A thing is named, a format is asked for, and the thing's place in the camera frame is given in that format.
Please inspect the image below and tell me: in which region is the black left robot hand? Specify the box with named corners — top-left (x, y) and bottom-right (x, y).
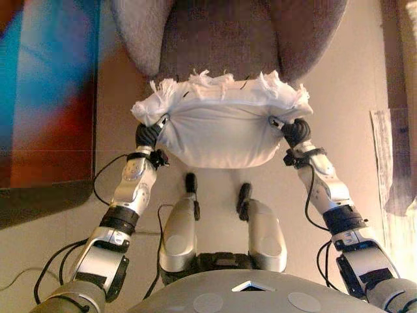
top-left (135, 113), bottom-right (171, 149)

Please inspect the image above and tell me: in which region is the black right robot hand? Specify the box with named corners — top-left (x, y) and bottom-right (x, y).
top-left (268, 116), bottom-right (311, 147)

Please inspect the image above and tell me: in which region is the white fringed cushion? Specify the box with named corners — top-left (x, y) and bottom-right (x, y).
top-left (130, 69), bottom-right (313, 170)

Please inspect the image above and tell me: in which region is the grey patterned rug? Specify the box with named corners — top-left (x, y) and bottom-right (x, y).
top-left (369, 109), bottom-right (417, 271)

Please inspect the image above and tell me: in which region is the silver left robot leg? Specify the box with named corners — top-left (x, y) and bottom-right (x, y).
top-left (159, 172), bottom-right (200, 273)

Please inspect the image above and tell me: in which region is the silver robot leg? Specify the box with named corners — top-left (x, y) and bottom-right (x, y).
top-left (237, 182), bottom-right (288, 273)
top-left (159, 172), bottom-right (200, 273)

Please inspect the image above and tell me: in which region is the glossy brown wardrobe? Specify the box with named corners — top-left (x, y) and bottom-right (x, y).
top-left (0, 0), bottom-right (108, 229)

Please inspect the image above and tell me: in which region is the silver right robot leg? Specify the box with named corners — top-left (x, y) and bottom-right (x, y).
top-left (237, 182), bottom-right (288, 273)

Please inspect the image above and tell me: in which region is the grey fabric armchair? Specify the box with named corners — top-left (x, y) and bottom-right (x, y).
top-left (110, 0), bottom-right (346, 82)

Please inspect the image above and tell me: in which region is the grey robot torso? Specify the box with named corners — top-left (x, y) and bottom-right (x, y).
top-left (126, 269), bottom-right (382, 313)

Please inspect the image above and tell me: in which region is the black floor cable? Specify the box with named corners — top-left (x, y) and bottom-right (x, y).
top-left (143, 203), bottom-right (174, 301)

